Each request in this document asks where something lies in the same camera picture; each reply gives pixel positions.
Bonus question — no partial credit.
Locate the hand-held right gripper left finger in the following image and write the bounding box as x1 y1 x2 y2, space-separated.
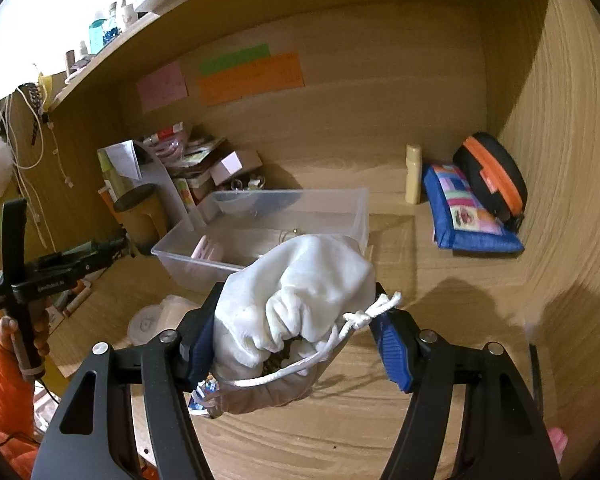
32 282 226 480

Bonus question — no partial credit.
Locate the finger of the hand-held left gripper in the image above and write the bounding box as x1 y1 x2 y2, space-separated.
67 237 128 273

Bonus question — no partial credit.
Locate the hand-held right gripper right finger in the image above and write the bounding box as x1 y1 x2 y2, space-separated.
367 282 563 480

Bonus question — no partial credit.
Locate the white drawstring pouch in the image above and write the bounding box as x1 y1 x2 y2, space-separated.
207 234 403 417

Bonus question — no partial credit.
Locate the clear plastic bin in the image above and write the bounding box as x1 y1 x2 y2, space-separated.
151 188 371 295

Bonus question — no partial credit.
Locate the person's left forearm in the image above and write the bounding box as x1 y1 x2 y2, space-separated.
0 330 46 480

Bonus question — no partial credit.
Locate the person's left hand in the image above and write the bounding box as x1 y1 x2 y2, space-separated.
0 302 52 367

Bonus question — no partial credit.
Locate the brown cup with black lid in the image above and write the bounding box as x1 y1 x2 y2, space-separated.
112 183 162 256

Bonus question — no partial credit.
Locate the orange packet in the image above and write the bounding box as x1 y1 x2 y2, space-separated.
98 186 119 222

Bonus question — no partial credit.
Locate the red white marker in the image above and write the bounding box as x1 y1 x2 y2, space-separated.
55 280 94 319

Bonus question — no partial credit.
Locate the pink oval case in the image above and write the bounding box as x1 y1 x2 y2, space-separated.
191 236 226 262

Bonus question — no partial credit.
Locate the white file holder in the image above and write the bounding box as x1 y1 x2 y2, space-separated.
130 140 198 233

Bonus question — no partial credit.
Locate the white folded paper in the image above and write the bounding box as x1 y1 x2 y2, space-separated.
97 140 143 181

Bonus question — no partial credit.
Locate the white dotted carton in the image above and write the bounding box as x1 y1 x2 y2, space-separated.
172 177 197 212

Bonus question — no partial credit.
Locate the pile of packets and papers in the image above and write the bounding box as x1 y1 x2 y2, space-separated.
142 122 227 167

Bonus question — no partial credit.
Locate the pink white box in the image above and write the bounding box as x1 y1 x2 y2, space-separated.
210 149 263 186

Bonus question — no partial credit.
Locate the blue patchwork pouch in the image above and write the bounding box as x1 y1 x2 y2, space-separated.
422 162 526 256

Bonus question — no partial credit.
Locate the pink sticky note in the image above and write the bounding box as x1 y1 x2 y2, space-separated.
136 61 188 113

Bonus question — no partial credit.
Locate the cream bottle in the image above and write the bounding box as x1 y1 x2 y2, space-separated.
405 143 424 205

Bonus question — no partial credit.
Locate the teal bottle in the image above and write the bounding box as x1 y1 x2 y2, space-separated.
87 19 107 54

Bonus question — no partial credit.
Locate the black orange zip case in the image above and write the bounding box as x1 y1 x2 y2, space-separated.
452 131 529 233

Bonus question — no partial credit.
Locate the orange sticky note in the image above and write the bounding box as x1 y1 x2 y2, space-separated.
198 52 306 107

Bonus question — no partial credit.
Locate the green sticky note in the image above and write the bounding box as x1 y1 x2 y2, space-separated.
199 43 272 75

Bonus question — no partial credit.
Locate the white cable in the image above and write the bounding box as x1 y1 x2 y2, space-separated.
0 85 58 248

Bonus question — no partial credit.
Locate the braided strap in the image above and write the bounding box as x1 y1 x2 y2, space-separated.
17 82 52 147

